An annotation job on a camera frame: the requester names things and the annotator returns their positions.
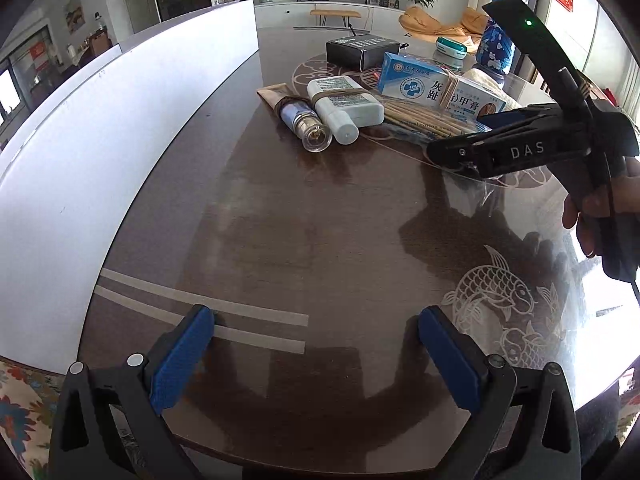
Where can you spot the teal and white round device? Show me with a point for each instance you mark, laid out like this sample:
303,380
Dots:
450,45

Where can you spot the wooden bench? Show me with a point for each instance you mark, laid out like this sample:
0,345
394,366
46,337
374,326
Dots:
335,12

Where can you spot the orange lounge chair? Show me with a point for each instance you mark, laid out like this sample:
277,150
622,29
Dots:
425,22

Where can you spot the black cardboard box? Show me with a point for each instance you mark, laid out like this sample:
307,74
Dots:
360,52

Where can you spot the blue patterned bottle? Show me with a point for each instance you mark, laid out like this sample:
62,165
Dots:
492,45

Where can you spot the person's right hand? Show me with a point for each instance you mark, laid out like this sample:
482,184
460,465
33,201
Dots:
582,230

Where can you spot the white television cabinet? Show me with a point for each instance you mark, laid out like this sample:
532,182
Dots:
280,12

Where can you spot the red window decoration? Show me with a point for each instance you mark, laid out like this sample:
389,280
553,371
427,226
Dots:
37,52

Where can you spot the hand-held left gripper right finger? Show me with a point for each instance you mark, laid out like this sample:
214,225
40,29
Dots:
450,360

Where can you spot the tan patterned pouch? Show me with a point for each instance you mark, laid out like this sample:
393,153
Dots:
275,95

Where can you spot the white plastic bottle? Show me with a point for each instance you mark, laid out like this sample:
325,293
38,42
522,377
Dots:
345,105

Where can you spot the blue and white medicine box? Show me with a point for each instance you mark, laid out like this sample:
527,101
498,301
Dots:
415,82

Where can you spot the beige and blue cosmetic tube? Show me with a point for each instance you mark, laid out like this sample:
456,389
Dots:
305,125

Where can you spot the large white container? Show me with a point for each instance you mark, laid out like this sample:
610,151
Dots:
125,135

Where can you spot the wooden dining chair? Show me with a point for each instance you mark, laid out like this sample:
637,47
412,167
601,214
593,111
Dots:
100,42

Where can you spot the bag of cotton swabs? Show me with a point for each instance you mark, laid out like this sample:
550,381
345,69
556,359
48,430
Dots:
420,120

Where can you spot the floral seat cushion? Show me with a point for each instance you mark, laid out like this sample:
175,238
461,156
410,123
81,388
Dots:
25,410

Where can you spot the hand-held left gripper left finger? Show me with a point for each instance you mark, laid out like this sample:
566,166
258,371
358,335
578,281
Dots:
180,360

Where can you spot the framed wall painting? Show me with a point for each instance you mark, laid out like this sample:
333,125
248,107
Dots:
72,12

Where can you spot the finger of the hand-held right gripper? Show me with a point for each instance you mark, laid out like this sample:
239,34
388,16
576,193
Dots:
505,120
460,152

